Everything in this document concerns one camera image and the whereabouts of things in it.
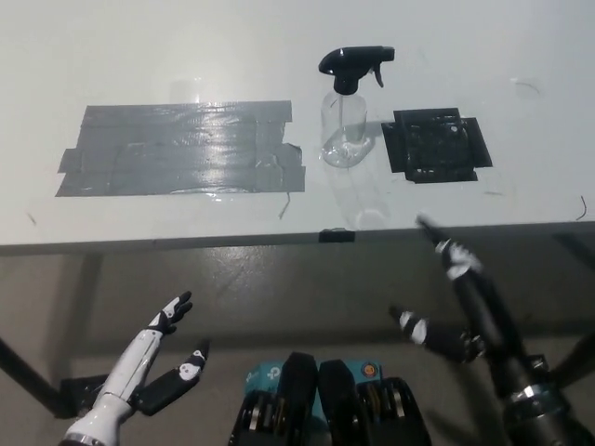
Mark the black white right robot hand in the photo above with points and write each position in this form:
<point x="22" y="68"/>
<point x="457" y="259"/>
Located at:
<point x="488" y="320"/>

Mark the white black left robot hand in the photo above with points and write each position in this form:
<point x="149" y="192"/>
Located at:
<point x="135" y="358"/>

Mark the black trigger spray lid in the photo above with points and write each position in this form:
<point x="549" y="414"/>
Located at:
<point x="346" y="62"/>

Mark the black teal robot torso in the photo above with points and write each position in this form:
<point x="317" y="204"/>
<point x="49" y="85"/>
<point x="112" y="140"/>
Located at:
<point x="325" y="404"/>

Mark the clear plastic spray bottle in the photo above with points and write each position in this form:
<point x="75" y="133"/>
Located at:
<point x="344" y="125"/>

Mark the black table foot plate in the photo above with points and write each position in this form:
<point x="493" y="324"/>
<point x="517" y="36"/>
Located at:
<point x="538" y="363"/>
<point x="83" y="395"/>

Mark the black diagonal table leg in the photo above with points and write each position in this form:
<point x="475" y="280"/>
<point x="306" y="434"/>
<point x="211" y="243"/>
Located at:
<point x="574" y="355"/>
<point x="28" y="371"/>

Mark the dark curved thread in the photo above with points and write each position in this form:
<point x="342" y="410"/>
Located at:
<point x="583" y="211"/>

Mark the small black tape strip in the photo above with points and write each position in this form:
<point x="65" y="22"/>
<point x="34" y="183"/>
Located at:
<point x="337" y="236"/>

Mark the black tape patch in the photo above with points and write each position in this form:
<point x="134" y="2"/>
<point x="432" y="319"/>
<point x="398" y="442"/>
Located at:
<point x="434" y="146"/>

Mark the grey tape strand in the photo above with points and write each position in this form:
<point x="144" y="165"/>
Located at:
<point x="284" y="206"/>

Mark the grey duct tape patch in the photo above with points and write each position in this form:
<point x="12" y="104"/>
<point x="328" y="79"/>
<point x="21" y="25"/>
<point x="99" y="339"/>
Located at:
<point x="186" y="148"/>

